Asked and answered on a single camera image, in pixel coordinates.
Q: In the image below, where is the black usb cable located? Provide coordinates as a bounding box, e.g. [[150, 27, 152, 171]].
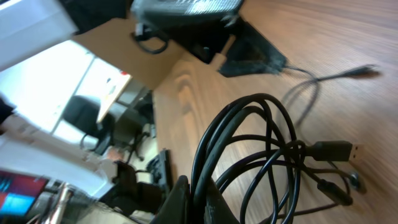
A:
[[281, 63, 382, 127]]

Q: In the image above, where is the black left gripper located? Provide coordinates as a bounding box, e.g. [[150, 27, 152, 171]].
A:
[[131, 0, 287, 78]]

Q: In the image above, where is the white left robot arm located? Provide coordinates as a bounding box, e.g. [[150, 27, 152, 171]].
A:
[[1, 0, 287, 77]]

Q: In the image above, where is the black cable bundle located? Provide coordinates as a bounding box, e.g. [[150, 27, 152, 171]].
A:
[[190, 92, 368, 224]]

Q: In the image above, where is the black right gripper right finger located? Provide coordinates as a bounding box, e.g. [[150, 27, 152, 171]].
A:
[[204, 180, 239, 224]]

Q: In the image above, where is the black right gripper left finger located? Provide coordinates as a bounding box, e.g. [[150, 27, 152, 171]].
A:
[[150, 175, 190, 224]]

